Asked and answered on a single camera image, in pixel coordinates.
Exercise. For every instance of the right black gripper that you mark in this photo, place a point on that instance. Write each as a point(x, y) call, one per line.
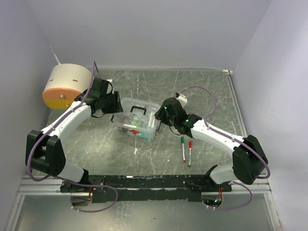
point(160, 115)

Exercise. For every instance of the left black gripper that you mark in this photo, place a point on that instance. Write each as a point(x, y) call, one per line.
point(117, 107)

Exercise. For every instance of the clear plastic medicine box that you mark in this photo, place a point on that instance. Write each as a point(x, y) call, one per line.
point(136, 120)

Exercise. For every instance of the white teal bandage wrappers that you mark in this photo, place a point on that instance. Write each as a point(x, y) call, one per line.
point(151, 120)

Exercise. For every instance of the green small sachet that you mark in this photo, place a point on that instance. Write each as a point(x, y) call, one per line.
point(137, 123)

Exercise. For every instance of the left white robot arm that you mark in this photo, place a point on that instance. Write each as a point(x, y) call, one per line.
point(44, 150)

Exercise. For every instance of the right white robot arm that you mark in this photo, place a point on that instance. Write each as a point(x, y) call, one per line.
point(248, 157)

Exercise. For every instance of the green cap marker pen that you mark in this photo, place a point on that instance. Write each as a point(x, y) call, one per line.
point(183, 149)

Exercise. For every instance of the red cap marker pen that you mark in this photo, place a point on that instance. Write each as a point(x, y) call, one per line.
point(190, 153)

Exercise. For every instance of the beige cylindrical drum device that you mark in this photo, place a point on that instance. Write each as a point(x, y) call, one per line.
point(65, 83)

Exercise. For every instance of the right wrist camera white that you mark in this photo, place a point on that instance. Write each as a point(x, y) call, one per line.
point(182, 99)

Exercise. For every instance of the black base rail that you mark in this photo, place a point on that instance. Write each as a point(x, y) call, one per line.
point(159, 187)

